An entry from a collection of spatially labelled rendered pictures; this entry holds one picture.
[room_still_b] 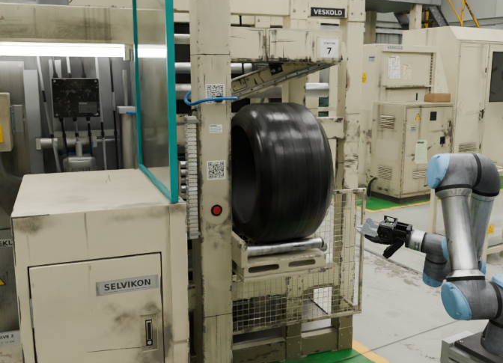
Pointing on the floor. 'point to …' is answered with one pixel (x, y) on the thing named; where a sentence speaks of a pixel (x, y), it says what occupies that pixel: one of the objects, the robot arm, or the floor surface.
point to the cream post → (214, 355)
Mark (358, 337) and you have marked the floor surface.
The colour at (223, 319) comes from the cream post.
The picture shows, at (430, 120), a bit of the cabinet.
